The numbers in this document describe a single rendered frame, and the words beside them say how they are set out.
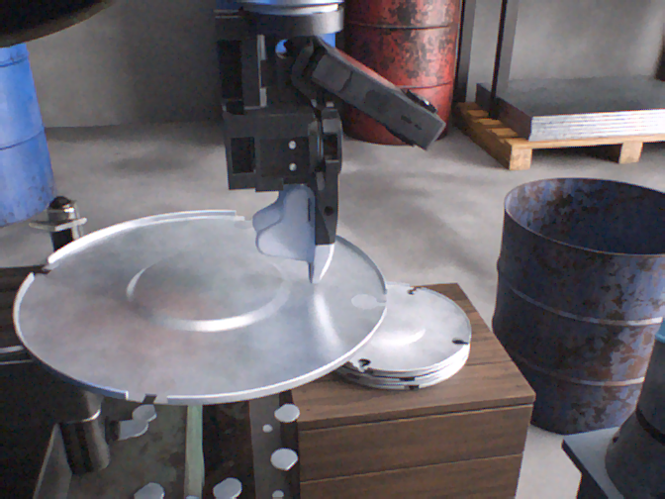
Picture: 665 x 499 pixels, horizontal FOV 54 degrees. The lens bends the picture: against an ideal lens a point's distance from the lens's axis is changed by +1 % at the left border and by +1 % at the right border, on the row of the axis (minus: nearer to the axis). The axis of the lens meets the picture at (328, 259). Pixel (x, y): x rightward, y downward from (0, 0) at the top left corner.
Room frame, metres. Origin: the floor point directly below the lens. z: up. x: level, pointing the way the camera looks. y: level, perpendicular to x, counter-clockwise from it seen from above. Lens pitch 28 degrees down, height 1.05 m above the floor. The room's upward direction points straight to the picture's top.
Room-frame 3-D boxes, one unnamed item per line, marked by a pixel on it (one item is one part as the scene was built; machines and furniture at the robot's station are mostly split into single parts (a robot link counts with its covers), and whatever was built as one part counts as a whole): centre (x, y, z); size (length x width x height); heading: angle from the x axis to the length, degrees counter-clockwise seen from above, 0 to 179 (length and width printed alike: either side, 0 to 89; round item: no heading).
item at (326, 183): (0.44, 0.01, 0.88); 0.05 x 0.02 x 0.09; 10
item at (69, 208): (0.60, 0.27, 0.75); 0.03 x 0.03 x 0.10; 10
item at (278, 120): (0.46, 0.03, 0.94); 0.09 x 0.08 x 0.12; 100
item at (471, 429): (1.00, -0.11, 0.18); 0.40 x 0.38 x 0.35; 100
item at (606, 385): (1.30, -0.60, 0.24); 0.42 x 0.42 x 0.48
